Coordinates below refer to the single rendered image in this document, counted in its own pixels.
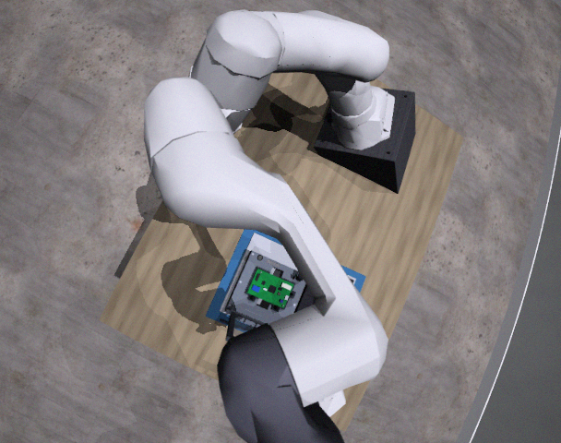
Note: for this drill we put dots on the green circuit board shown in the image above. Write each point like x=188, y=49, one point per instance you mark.
x=270, y=288

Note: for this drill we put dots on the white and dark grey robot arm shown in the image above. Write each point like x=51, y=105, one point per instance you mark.
x=205, y=178

